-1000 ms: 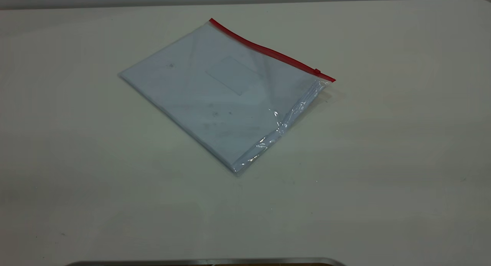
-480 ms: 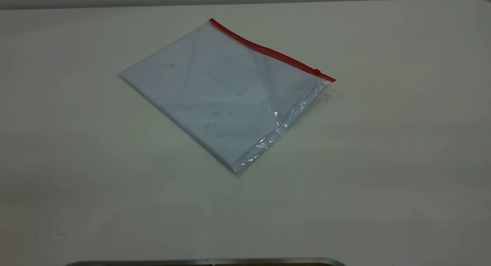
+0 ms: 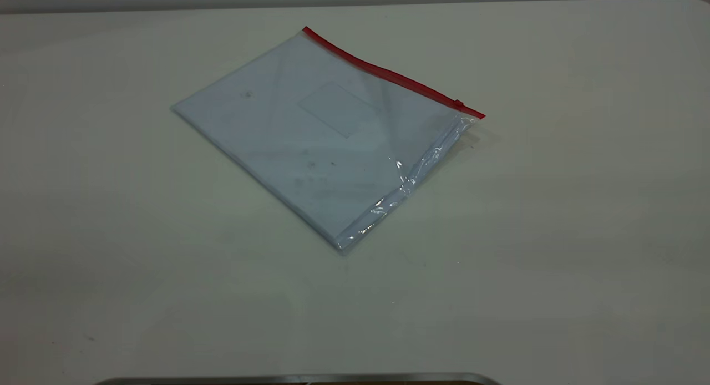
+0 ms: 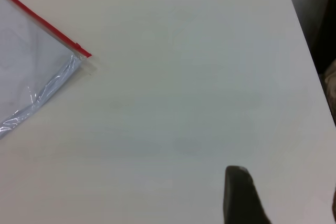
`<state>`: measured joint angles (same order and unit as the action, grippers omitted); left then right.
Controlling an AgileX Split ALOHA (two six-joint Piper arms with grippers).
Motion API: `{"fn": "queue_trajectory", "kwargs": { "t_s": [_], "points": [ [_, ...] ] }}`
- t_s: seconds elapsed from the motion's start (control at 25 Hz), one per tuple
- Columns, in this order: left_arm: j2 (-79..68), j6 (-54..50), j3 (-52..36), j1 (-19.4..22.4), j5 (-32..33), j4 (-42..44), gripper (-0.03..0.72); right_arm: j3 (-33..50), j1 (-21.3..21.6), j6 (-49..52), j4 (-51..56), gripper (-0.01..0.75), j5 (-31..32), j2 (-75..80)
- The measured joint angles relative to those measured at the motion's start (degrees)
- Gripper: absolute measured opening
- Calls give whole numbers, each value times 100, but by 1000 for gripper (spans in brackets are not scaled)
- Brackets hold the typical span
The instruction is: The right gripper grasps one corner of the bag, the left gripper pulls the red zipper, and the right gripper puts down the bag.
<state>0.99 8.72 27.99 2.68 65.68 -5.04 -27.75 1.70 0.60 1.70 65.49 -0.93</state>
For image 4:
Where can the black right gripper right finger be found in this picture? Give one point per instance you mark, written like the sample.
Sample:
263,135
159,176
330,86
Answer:
335,204

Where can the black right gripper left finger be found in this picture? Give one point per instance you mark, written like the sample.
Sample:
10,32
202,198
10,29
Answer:
241,200

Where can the red zipper slider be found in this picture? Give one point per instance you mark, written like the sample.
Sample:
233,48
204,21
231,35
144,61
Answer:
78,46

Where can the clear plastic red-zipper bag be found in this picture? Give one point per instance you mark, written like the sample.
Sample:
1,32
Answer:
26,64

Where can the beige rounded object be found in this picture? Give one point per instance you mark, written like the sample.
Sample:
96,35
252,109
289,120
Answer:
331,82

